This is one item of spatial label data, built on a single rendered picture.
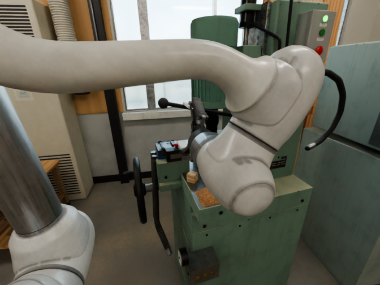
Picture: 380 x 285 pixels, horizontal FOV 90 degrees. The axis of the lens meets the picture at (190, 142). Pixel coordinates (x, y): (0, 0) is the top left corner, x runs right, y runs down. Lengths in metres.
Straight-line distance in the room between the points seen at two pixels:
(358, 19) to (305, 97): 2.84
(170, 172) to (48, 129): 1.56
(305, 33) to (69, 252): 0.96
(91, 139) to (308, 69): 2.25
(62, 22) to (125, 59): 1.86
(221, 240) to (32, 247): 0.64
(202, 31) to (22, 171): 0.63
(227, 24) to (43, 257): 0.82
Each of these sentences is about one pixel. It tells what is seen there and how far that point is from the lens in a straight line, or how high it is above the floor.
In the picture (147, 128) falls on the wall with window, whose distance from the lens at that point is 2.25.
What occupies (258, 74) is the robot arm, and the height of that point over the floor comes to 1.31.
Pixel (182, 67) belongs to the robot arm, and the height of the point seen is 1.32.
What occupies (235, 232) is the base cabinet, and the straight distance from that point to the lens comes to 0.92.
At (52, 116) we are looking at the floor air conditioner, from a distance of 2.11.
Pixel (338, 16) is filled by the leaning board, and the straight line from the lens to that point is 2.81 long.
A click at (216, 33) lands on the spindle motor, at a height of 1.42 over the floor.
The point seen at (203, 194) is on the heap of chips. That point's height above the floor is 0.92.
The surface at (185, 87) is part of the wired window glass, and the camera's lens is 2.25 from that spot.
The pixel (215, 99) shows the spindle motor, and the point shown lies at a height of 1.20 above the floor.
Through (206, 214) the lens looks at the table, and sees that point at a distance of 0.66.
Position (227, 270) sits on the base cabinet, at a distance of 1.09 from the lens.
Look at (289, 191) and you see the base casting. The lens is 0.96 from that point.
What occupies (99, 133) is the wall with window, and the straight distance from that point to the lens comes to 2.35.
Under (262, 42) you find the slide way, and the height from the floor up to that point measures 1.39.
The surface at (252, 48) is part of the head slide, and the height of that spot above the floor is 1.37.
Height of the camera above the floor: 1.32
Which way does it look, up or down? 22 degrees down
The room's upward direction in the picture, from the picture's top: 1 degrees counter-clockwise
